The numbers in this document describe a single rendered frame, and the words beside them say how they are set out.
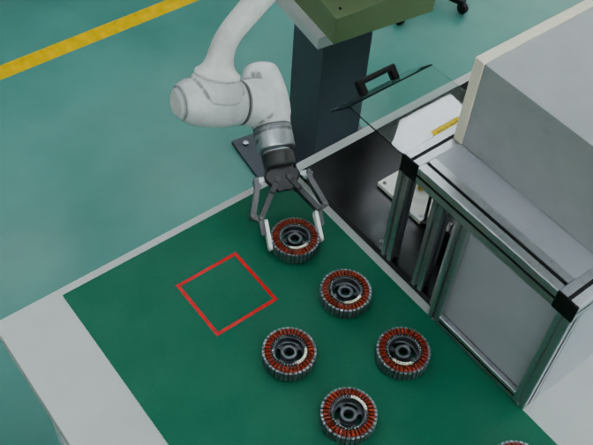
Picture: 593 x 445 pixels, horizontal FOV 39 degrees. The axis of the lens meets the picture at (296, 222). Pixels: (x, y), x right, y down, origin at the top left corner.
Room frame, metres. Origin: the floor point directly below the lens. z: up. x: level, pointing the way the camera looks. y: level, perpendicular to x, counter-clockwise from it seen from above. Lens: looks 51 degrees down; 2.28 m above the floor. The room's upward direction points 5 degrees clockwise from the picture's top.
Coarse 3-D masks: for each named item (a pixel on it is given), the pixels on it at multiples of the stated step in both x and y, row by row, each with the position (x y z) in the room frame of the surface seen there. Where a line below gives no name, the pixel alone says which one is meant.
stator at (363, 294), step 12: (336, 276) 1.09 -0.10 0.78; (348, 276) 1.09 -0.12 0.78; (360, 276) 1.09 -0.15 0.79; (324, 288) 1.06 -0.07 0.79; (348, 288) 1.07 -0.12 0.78; (360, 288) 1.07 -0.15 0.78; (324, 300) 1.03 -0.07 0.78; (336, 300) 1.03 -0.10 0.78; (348, 300) 1.04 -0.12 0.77; (360, 300) 1.03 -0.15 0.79; (336, 312) 1.01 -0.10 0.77; (348, 312) 1.01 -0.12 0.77; (360, 312) 1.01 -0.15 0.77
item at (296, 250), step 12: (276, 228) 1.21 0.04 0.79; (288, 228) 1.22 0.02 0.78; (300, 228) 1.22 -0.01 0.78; (312, 228) 1.22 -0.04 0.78; (276, 240) 1.18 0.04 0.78; (288, 240) 1.19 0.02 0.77; (300, 240) 1.19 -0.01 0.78; (312, 240) 1.18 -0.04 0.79; (276, 252) 1.15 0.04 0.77; (288, 252) 1.15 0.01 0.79; (300, 252) 1.15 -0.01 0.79; (312, 252) 1.16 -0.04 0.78
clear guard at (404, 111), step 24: (408, 72) 1.49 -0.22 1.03; (432, 72) 1.46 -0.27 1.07; (360, 96) 1.40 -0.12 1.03; (384, 96) 1.37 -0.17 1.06; (408, 96) 1.37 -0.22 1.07; (432, 96) 1.38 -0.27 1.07; (456, 96) 1.39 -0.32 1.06; (384, 120) 1.29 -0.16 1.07; (408, 120) 1.30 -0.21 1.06; (432, 120) 1.31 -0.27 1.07; (408, 144) 1.23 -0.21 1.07
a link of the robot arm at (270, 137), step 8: (264, 128) 1.38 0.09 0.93; (272, 128) 1.38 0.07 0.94; (280, 128) 1.38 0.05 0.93; (288, 128) 1.39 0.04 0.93; (256, 136) 1.38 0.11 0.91; (264, 136) 1.36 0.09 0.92; (272, 136) 1.36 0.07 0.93; (280, 136) 1.36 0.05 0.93; (288, 136) 1.37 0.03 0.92; (256, 144) 1.38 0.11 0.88; (264, 144) 1.35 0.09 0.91; (272, 144) 1.35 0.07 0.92; (280, 144) 1.35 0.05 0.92; (288, 144) 1.36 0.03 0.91; (264, 152) 1.35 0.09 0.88
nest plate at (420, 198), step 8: (392, 176) 1.40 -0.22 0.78; (384, 184) 1.38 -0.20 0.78; (392, 184) 1.38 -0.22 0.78; (416, 184) 1.38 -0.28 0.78; (392, 192) 1.35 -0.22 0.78; (416, 192) 1.36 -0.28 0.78; (424, 192) 1.36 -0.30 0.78; (416, 200) 1.33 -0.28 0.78; (424, 200) 1.33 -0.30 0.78; (432, 200) 1.34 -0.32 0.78; (416, 208) 1.31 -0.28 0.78; (424, 208) 1.31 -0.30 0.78; (416, 216) 1.28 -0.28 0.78
